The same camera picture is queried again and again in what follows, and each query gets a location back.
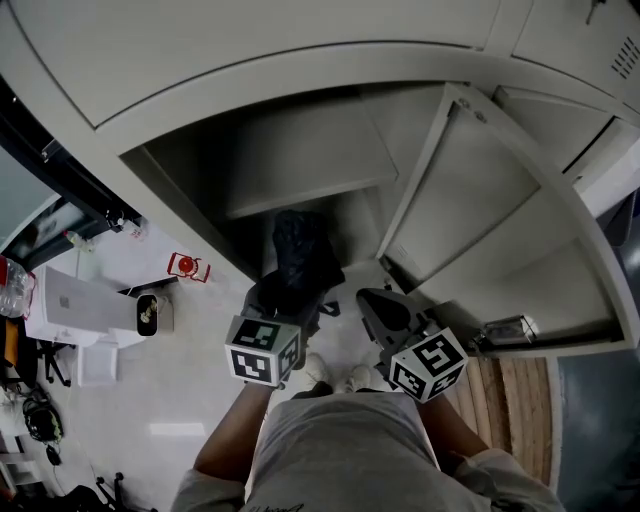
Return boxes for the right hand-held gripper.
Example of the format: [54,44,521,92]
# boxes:
[355,288,469,404]

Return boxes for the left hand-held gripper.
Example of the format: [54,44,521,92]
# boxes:
[224,284,326,389]

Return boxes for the black garment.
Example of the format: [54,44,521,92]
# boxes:
[257,209,346,321]

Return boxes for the grey metal locker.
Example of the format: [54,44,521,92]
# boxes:
[0,0,640,359]

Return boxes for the person's right forearm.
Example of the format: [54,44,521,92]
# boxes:
[417,397,489,459]

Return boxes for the person's left forearm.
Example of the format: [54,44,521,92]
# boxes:
[193,382,275,484]

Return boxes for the person's left white shoe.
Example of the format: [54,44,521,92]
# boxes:
[303,352,332,389]

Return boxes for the person's white shoe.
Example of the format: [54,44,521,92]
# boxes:
[344,363,374,394]
[303,352,332,389]

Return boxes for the person's right white shoe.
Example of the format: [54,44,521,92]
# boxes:
[344,363,374,394]

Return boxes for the person's black trousers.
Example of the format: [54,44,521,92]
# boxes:
[292,381,335,400]

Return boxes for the clear water jug red cap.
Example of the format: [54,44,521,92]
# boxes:
[167,251,212,284]

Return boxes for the small beige trash bin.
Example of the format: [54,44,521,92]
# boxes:
[135,293,175,337]

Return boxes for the person's grey shirt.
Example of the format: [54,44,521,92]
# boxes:
[172,389,566,512]

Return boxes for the wooden slat pallet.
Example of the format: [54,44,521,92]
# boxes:
[444,355,554,486]

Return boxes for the white low platform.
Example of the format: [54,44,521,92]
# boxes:
[49,219,181,296]

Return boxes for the small white box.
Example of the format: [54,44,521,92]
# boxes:
[77,334,119,387]

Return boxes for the large white box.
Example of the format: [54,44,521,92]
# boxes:
[27,264,139,346]

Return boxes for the clear spray bottle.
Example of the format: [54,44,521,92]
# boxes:
[63,229,96,254]

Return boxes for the black glass cabinet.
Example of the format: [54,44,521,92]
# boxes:
[0,74,144,271]

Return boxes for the black wheeled chair base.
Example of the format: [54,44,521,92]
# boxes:
[64,472,161,512]

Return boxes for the black and orange office chair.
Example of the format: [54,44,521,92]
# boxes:
[0,314,76,386]

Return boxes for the pack of clear bottles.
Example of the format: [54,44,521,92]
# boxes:
[0,254,36,319]

